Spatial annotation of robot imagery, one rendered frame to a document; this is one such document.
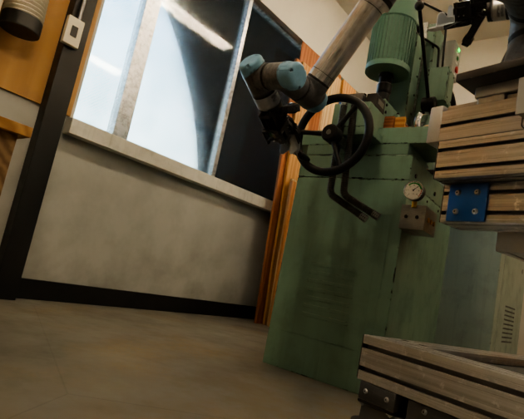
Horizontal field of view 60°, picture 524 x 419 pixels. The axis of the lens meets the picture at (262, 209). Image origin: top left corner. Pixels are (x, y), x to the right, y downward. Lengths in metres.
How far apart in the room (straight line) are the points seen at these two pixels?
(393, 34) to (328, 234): 0.83
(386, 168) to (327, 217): 0.27
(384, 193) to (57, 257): 1.53
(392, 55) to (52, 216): 1.65
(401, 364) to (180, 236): 2.01
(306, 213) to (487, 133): 0.84
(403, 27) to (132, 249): 1.71
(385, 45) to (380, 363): 1.32
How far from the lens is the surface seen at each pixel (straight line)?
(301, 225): 1.72
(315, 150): 1.79
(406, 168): 1.61
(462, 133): 1.11
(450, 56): 2.26
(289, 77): 1.26
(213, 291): 3.02
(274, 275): 3.13
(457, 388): 0.88
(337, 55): 1.38
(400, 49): 1.96
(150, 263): 2.66
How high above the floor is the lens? 0.30
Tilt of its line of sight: 8 degrees up
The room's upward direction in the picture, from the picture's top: 11 degrees clockwise
